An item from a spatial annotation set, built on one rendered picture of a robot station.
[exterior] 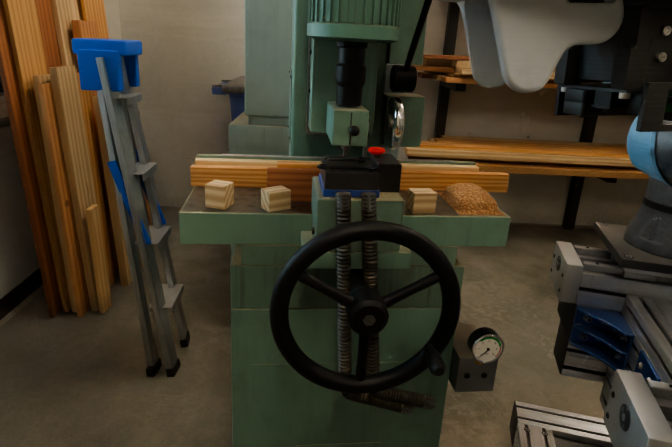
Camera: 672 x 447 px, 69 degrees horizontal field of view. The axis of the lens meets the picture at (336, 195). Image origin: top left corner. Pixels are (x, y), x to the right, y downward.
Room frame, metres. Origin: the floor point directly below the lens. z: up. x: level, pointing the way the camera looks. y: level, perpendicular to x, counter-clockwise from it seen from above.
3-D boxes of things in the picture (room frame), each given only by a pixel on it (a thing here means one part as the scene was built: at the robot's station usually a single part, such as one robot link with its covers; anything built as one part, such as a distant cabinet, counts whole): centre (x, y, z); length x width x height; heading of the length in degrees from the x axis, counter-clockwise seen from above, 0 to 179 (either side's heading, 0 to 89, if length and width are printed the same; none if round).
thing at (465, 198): (0.93, -0.27, 0.92); 0.14 x 0.09 x 0.04; 7
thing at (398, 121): (1.13, -0.12, 1.02); 0.12 x 0.03 x 0.12; 7
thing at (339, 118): (1.01, -0.01, 1.03); 0.14 x 0.07 x 0.09; 7
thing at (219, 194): (0.84, 0.21, 0.92); 0.04 x 0.04 x 0.04; 76
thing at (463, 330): (0.88, -0.29, 0.58); 0.12 x 0.08 x 0.08; 7
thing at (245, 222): (0.88, -0.02, 0.87); 0.61 x 0.30 x 0.06; 97
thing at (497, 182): (0.99, -0.04, 0.92); 0.67 x 0.02 x 0.04; 97
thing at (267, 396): (1.11, 0.00, 0.36); 0.58 x 0.45 x 0.71; 7
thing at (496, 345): (0.81, -0.30, 0.65); 0.06 x 0.04 x 0.08; 97
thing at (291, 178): (0.90, 0.01, 0.93); 0.24 x 0.01 x 0.06; 97
